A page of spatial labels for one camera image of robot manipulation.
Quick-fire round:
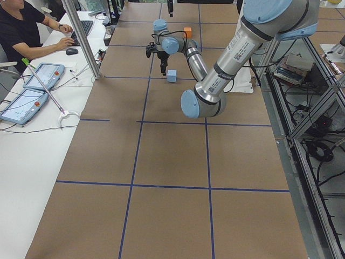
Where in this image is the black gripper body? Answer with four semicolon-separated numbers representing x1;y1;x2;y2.
167;0;174;17
157;51;170;66

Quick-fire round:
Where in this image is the light blue foam block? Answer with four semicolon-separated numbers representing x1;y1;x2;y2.
167;70;177;83

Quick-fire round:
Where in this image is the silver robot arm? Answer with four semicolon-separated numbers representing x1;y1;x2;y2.
146;1;320;118

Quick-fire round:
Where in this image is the orange foam block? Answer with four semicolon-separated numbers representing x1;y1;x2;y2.
183;27;192;39

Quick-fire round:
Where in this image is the metal cup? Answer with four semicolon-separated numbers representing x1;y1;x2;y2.
105;26;112;36

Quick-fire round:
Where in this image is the black keyboard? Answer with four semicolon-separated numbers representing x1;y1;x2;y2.
70;20;94;47

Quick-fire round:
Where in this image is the black computer mouse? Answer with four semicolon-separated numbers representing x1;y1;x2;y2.
65;47;79;56

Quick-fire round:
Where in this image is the upper teach pendant tablet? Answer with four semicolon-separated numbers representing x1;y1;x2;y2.
23;63;65;91

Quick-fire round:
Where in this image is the teach pendant tablet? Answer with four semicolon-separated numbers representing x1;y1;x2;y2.
23;63;65;91
1;88;48;125

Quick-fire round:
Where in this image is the stack of books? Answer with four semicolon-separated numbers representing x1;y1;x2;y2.
273;53;314;85

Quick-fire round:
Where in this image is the metal reach stick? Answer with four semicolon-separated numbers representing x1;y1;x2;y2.
22;58;80;129

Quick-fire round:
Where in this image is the person in black shirt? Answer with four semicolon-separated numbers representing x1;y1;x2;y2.
1;1;74;73

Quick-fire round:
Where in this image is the lower teach pendant tablet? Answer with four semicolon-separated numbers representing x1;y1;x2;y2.
1;88;48;125

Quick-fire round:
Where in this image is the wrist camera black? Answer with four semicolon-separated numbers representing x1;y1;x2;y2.
146;42;158;58

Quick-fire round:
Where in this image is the black camera cable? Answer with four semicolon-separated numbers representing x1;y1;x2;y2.
152;30;189;51

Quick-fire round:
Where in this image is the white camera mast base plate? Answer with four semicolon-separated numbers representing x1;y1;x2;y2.
224;67;254;93

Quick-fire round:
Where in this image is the aluminium frame post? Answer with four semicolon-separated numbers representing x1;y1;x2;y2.
62;0;101;80

